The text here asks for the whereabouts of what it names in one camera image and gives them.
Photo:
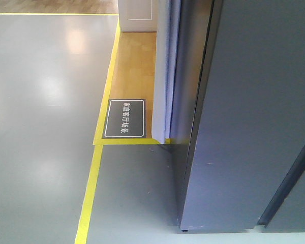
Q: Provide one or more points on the open fridge door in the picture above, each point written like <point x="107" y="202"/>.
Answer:
<point x="250" y="114"/>

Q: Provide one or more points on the grey refrigerator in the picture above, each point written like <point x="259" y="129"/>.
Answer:
<point x="286" y="210"/>

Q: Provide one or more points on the white partition panel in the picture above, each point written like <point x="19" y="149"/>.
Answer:
<point x="181" y="36"/>

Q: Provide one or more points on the black floor sign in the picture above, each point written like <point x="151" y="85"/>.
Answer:
<point x="125" y="118"/>

